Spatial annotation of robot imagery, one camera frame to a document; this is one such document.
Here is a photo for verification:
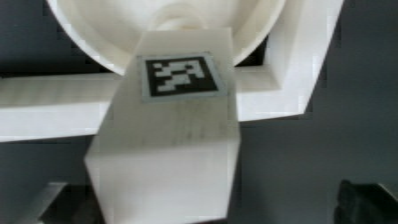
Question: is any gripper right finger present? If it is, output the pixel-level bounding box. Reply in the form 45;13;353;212
335;180;398;224

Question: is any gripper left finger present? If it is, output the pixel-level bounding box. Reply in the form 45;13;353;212
28;182;106;224

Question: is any white stool leg with tags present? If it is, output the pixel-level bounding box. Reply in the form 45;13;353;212
85;29;239;224

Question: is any white U-shaped obstacle wall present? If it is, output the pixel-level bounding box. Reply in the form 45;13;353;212
0;0;344;142

